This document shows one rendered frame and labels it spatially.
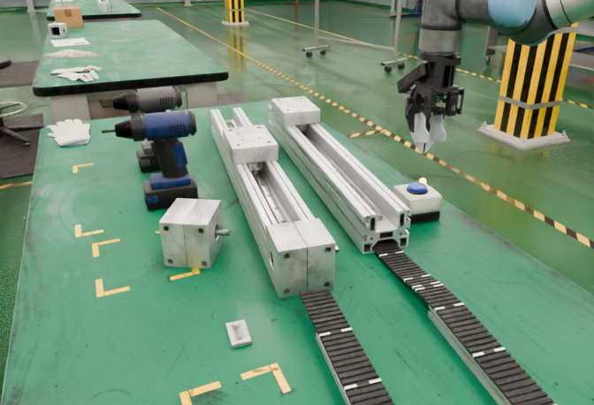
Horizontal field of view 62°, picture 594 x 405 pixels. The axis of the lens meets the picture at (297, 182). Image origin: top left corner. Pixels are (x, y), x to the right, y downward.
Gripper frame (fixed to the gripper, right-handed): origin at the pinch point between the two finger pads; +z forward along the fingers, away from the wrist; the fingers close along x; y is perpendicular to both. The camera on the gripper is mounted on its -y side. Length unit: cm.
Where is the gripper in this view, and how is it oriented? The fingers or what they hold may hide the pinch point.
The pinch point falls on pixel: (422, 146)
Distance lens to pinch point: 108.7
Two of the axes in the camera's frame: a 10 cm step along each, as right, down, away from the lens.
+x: 9.6, -1.2, 2.6
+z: 0.0, 9.1, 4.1
